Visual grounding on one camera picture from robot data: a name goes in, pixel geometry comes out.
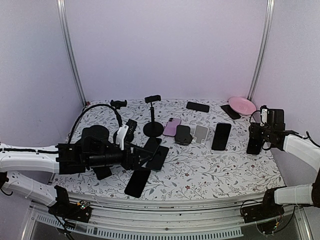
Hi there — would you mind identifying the black phone lower stacked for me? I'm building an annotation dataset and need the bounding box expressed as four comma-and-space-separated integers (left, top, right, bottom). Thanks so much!
145, 146, 169, 172

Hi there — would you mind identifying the black phone under plate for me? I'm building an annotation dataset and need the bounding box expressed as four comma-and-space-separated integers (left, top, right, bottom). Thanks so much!
220, 104, 241, 120

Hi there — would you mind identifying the right aluminium frame post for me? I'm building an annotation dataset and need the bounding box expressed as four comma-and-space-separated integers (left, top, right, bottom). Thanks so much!
247, 0, 275, 101

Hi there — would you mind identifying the black phone upper stacked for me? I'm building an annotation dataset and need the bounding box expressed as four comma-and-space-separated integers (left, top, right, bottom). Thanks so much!
140, 137, 162, 160

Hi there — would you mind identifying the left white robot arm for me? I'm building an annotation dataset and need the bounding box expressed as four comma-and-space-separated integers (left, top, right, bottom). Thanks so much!
0, 125, 161, 217

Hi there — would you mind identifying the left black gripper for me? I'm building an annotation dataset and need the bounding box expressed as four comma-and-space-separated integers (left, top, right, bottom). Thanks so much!
86, 141, 154, 171

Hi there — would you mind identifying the black phone small left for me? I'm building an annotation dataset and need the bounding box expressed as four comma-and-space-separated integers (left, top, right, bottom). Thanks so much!
93, 166, 112, 181

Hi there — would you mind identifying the silver folding phone stand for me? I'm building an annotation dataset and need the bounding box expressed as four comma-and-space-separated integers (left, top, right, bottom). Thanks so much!
192, 125, 209, 145

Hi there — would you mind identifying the aluminium frame post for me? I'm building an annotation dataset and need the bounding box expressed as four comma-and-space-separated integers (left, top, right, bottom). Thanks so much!
247, 0, 275, 101
56, 0, 87, 106

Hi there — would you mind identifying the left aluminium frame post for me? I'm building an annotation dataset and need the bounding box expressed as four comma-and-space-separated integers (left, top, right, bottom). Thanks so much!
56, 0, 87, 106

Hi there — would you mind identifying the pink smartphone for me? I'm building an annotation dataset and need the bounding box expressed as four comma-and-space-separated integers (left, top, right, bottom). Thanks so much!
162, 117, 182, 137

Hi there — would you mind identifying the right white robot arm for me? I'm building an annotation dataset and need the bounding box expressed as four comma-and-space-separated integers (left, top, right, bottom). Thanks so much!
248, 122, 320, 218

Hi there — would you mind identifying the aluminium front rail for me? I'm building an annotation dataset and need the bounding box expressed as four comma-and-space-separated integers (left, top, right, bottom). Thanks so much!
21, 194, 315, 240

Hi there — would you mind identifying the left tall black phone stand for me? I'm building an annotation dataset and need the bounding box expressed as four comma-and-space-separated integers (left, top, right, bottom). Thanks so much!
110, 99, 128, 131

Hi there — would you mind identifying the black phone at back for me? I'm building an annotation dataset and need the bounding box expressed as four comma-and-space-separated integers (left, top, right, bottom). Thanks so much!
186, 101, 210, 113

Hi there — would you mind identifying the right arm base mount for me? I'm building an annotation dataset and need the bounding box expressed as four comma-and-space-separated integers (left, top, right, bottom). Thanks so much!
240, 187, 285, 235

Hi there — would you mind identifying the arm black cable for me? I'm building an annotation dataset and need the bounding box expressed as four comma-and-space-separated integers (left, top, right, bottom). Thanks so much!
67, 103, 125, 145
249, 109, 320, 148

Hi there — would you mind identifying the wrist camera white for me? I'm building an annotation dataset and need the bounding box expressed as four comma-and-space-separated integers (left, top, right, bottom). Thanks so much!
115, 119, 138, 151
259, 105, 286, 127

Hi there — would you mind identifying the black phone front left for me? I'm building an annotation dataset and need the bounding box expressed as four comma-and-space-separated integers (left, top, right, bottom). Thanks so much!
124, 168, 151, 199

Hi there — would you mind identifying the tall black phone stand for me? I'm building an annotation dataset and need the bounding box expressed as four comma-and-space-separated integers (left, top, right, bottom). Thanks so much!
110, 99, 128, 131
143, 95, 164, 138

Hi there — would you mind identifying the right tall black phone stand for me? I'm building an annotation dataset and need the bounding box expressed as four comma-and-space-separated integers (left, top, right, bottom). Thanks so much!
143, 95, 164, 138

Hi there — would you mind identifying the black folding stand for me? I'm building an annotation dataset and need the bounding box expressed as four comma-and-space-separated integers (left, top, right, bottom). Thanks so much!
174, 125, 193, 146

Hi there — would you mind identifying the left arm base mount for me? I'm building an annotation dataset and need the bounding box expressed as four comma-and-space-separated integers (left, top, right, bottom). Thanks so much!
48, 185, 93, 223

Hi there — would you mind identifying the floral patterned table mat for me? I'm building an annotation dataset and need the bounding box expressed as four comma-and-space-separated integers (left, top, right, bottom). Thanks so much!
52, 98, 283, 201

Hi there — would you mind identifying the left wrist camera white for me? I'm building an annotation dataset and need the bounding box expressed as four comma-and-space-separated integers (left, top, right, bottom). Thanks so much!
115, 119, 138, 151

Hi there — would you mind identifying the pink plate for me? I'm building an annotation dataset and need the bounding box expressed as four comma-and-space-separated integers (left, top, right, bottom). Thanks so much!
228, 96, 257, 116

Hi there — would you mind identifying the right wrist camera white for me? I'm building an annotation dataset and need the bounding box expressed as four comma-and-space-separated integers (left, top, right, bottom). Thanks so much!
259, 105, 286, 127

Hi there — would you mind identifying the black phone stacked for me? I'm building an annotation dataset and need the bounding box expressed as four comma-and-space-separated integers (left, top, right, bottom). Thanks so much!
145, 146, 169, 172
140, 137, 162, 160

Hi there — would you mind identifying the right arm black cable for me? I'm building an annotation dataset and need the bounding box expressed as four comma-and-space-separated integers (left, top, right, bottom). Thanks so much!
249, 109, 320, 148

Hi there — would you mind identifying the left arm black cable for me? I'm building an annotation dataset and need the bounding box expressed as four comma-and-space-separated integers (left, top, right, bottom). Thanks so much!
67, 103, 125, 145

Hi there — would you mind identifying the blue-edged phone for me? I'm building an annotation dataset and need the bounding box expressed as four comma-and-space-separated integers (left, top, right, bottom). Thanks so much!
246, 138, 263, 155
211, 122, 232, 151

